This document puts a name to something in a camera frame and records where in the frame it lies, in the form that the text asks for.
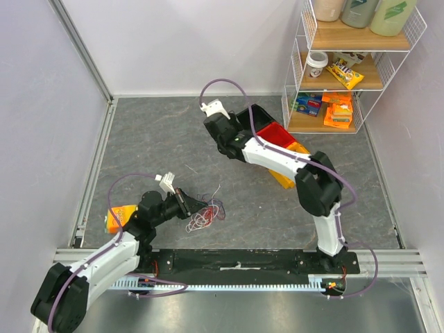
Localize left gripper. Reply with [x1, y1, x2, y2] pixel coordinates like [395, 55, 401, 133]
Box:
[151, 187, 207, 227]

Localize red white wire bundle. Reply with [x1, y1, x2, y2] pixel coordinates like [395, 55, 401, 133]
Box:
[185, 204, 223, 233]

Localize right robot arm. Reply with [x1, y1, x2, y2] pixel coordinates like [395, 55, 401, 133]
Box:
[204, 112, 346, 273]

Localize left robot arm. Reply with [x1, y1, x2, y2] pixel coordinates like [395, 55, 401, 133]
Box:
[31, 188, 207, 332]

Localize yellow plastic bin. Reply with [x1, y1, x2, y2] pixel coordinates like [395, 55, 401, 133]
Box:
[268, 142, 311, 190]

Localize red plastic bin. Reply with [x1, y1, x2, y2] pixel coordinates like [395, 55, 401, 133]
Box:
[257, 121, 296, 148]

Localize black plastic bin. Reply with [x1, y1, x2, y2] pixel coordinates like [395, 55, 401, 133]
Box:
[237, 103, 275, 133]

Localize blue green box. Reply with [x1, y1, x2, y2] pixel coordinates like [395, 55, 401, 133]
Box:
[289, 92, 322, 117]

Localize orange snack packs stack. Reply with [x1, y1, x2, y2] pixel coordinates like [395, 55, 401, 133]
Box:
[322, 92, 353, 129]

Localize white paper coffee cup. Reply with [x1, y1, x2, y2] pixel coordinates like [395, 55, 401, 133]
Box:
[306, 51, 329, 78]

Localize yellow candy bag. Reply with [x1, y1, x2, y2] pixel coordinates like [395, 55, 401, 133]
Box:
[326, 61, 364, 90]

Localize brown white snack box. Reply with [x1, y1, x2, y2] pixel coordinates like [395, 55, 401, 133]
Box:
[332, 51, 368, 68]

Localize beige bottle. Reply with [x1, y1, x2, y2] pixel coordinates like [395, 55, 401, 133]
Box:
[313, 0, 345, 22]

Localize grey green bottle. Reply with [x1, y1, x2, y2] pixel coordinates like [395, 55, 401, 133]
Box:
[341, 0, 379, 28]

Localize light green bottle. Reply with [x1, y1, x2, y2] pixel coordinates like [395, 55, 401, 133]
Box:
[370, 0, 418, 37]

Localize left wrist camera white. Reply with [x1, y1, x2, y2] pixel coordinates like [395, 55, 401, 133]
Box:
[155, 172, 176, 194]

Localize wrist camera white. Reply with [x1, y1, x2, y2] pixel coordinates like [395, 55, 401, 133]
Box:
[155, 172, 176, 194]
[200, 99, 230, 119]

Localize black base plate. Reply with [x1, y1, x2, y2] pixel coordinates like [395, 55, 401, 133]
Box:
[135, 249, 360, 284]

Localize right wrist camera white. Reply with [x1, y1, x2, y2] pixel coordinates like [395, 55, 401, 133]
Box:
[200, 99, 230, 119]

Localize white slotted cable duct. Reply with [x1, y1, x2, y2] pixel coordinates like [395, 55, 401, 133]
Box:
[109, 275, 345, 293]

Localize white wire shelf rack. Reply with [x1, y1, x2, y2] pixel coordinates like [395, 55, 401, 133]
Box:
[282, 1, 427, 133]

